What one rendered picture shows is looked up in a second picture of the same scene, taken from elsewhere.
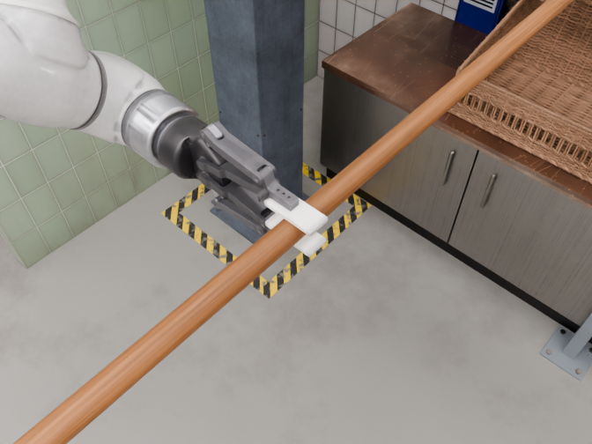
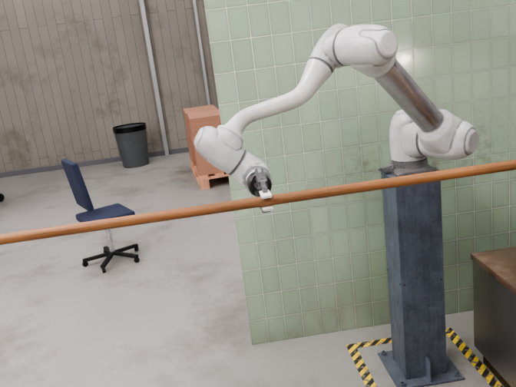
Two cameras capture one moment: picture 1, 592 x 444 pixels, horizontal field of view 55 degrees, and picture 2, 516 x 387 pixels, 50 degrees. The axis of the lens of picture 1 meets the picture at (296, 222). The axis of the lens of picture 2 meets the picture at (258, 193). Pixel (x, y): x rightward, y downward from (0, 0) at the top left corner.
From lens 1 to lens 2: 1.27 m
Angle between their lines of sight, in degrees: 49
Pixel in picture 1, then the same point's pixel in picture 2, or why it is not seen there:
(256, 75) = (398, 237)
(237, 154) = (259, 175)
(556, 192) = not seen: outside the picture
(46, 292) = (253, 358)
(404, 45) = not seen: outside the picture
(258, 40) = (399, 214)
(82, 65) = (235, 148)
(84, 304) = (266, 372)
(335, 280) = not seen: outside the picture
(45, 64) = (222, 143)
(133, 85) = (253, 163)
